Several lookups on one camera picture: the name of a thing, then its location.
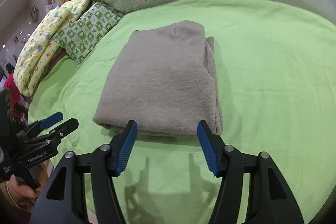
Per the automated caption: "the beige fleece garment brown trim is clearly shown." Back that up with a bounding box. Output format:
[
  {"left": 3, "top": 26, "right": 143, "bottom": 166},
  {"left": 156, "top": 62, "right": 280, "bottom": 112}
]
[{"left": 93, "top": 20, "right": 223, "bottom": 138}]

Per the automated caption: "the person's left hand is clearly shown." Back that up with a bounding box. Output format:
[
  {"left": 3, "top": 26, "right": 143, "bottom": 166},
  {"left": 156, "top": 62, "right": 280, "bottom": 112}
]
[{"left": 7, "top": 175, "right": 43, "bottom": 207}]

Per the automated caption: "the yellow floral quilt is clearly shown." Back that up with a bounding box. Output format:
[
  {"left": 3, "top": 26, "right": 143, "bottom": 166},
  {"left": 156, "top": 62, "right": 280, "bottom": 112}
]
[{"left": 14, "top": 0, "right": 91, "bottom": 97}]

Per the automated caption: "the green patterned pillow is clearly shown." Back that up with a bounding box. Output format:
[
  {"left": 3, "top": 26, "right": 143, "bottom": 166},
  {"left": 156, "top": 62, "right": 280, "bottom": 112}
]
[{"left": 54, "top": 2, "right": 123, "bottom": 65}]

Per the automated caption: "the green bed sheet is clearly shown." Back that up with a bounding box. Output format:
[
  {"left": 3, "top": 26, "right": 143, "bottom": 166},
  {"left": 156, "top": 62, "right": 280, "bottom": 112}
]
[{"left": 29, "top": 0, "right": 335, "bottom": 223}]

